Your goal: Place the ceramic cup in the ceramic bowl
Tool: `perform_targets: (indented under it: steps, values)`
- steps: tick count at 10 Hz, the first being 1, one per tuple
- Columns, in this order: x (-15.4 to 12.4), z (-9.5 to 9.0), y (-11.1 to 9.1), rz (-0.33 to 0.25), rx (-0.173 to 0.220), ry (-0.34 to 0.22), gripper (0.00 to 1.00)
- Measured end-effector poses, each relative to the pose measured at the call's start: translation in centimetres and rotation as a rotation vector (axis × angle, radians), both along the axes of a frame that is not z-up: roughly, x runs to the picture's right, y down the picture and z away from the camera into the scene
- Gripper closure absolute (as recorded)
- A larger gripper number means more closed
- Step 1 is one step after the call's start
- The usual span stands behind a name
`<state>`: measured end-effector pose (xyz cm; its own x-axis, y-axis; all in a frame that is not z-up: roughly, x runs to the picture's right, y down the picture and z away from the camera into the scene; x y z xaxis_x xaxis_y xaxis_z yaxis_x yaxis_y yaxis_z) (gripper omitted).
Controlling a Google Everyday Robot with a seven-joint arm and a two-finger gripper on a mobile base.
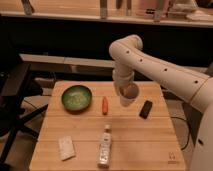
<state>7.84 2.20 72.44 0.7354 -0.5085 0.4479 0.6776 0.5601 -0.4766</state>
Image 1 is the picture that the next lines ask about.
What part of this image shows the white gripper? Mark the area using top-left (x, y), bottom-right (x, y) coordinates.
top-left (112, 70), bottom-right (134, 95)

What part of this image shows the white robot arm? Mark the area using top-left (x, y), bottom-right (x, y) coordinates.
top-left (109, 35), bottom-right (213, 171)

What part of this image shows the green ceramic bowl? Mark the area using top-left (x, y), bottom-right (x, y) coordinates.
top-left (61, 85), bottom-right (92, 111)

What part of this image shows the orange carrot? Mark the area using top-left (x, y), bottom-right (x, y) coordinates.
top-left (102, 97), bottom-right (108, 115)

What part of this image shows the black rectangular device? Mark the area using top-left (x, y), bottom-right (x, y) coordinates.
top-left (139, 101), bottom-right (153, 119)

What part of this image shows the clear plastic bottle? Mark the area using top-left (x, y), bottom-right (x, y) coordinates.
top-left (98, 124), bottom-right (112, 168)

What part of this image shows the wooden shelf ledge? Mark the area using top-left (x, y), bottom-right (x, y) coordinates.
top-left (0, 0), bottom-right (213, 28)

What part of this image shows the black office chair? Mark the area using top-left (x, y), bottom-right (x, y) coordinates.
top-left (0, 16), bottom-right (49, 166)

